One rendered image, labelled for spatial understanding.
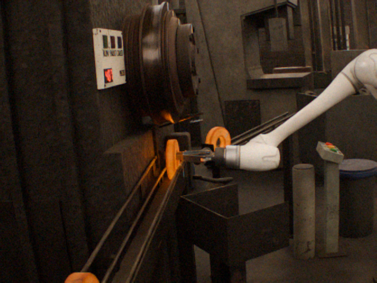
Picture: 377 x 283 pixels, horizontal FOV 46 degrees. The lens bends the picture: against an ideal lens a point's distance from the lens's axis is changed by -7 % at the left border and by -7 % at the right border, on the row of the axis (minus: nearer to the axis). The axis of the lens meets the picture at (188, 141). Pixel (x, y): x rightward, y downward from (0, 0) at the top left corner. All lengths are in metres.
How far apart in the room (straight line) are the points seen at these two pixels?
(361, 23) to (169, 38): 9.11
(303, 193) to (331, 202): 0.19
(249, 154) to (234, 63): 2.75
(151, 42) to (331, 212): 1.46
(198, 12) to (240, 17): 0.41
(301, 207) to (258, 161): 0.79
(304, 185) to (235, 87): 2.17
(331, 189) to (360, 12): 8.30
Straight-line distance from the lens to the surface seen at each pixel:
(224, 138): 2.31
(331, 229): 2.65
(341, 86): 1.83
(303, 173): 2.47
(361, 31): 10.61
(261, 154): 1.79
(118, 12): 1.70
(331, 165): 2.54
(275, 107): 4.43
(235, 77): 4.49
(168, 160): 1.79
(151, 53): 1.61
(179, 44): 1.69
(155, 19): 1.67
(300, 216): 2.55
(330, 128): 3.83
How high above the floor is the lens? 1.13
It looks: 10 degrees down
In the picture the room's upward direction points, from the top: 5 degrees counter-clockwise
